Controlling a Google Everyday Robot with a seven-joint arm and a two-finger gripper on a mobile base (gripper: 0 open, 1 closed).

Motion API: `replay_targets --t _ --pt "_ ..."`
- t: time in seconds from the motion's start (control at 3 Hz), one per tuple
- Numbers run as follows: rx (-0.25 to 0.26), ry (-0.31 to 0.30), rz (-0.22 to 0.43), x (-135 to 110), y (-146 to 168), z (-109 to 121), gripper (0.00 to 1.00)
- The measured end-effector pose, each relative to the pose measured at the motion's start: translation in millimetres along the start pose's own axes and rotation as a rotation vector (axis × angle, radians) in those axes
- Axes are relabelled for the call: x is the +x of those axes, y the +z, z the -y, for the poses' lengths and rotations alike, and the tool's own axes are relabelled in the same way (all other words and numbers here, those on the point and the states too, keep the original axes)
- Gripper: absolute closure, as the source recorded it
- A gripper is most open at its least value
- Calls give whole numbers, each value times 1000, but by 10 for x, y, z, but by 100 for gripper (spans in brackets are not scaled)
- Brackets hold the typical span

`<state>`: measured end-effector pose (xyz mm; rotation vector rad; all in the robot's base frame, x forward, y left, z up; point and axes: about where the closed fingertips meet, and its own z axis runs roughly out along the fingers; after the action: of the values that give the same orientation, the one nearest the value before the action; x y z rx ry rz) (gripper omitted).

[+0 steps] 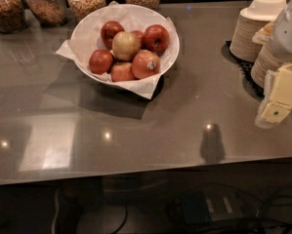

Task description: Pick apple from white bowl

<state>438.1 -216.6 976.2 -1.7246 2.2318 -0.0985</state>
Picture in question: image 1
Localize front stack paper bowls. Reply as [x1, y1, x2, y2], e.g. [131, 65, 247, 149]
[251, 43, 283, 88]

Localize tall stack paper bowls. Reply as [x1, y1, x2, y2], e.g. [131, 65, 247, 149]
[229, 0, 286, 62]

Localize black box under table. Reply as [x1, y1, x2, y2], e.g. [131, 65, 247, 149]
[180, 191, 244, 224]

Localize glass jar brown cereal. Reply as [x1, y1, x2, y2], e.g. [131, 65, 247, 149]
[0, 0, 26, 33]
[25, 0, 66, 27]

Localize glass jar colourful cereal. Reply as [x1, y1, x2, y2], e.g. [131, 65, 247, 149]
[67, 0, 106, 22]

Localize red apple with sticker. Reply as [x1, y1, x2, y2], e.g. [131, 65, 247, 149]
[132, 50, 160, 79]

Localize red apple front middle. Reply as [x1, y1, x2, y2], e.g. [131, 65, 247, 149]
[110, 62, 136, 82]

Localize glass jar brown cereal left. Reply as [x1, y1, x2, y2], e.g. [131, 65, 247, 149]
[0, 0, 26, 33]

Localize white bowl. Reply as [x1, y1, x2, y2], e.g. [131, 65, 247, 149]
[69, 3, 181, 86]

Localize black cables under table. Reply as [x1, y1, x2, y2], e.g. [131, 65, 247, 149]
[197, 182, 292, 234]

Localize red apple back right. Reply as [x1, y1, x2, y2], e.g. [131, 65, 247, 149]
[143, 24, 170, 56]

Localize yellow-green apple centre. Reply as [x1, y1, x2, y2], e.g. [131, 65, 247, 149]
[112, 31, 141, 61]

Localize red apple back left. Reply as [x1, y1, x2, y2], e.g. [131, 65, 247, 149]
[101, 20, 124, 49]

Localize white paper liner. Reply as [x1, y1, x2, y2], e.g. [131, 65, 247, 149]
[55, 1, 179, 100]

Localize black rubber mat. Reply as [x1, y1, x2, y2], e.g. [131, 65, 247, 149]
[229, 51, 264, 100]

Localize red apple front left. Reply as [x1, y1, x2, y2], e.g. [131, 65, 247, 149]
[89, 49, 114, 74]

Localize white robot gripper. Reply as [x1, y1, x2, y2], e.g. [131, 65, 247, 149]
[255, 0, 292, 129]

